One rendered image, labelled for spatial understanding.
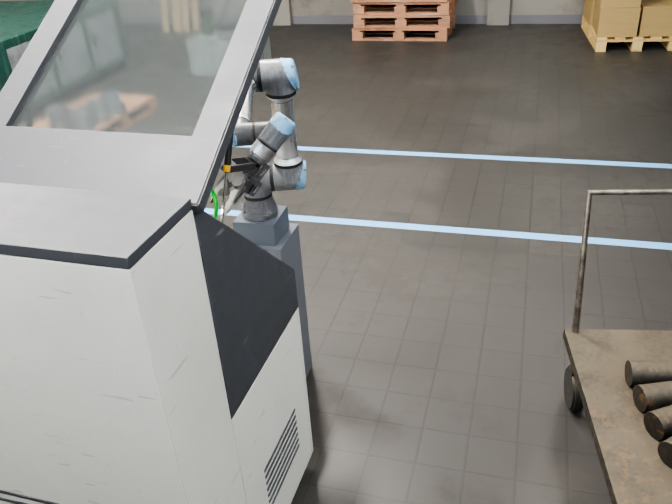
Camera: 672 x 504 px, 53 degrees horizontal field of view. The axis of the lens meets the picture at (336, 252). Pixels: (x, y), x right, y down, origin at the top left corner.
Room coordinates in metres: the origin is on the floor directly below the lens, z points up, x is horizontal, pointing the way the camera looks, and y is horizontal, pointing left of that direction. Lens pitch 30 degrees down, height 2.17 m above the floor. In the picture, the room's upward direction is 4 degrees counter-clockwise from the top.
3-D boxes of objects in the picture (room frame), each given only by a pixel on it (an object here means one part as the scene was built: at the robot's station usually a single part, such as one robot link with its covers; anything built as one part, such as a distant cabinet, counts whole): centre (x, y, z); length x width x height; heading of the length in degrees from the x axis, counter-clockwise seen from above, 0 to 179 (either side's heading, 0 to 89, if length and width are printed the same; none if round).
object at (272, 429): (1.83, 0.57, 0.39); 0.70 x 0.58 x 0.79; 71
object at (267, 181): (2.54, 0.30, 1.07); 0.13 x 0.12 x 0.14; 91
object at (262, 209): (2.54, 0.31, 0.95); 0.15 x 0.15 x 0.10
